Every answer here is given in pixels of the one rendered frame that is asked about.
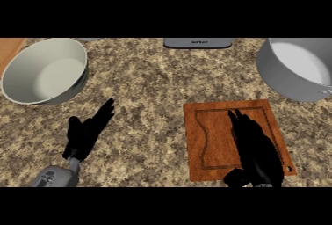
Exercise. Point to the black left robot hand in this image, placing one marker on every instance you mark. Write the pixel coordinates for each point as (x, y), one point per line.
(86, 132)

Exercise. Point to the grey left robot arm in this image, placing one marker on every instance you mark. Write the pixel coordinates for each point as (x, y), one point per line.
(58, 174)

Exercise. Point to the grey metal pot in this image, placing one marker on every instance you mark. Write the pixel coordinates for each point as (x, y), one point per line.
(299, 68)

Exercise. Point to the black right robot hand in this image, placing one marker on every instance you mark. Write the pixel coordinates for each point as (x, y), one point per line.
(259, 152)

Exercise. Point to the brown wooden cutting board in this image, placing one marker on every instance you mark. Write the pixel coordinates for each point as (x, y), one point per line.
(216, 140)

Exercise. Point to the pale wooden board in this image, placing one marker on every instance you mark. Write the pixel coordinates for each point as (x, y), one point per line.
(8, 51)

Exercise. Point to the grey appliance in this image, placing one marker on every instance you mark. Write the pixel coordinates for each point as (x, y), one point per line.
(199, 43)

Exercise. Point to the white bowl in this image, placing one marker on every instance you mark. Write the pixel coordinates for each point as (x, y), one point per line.
(45, 70)

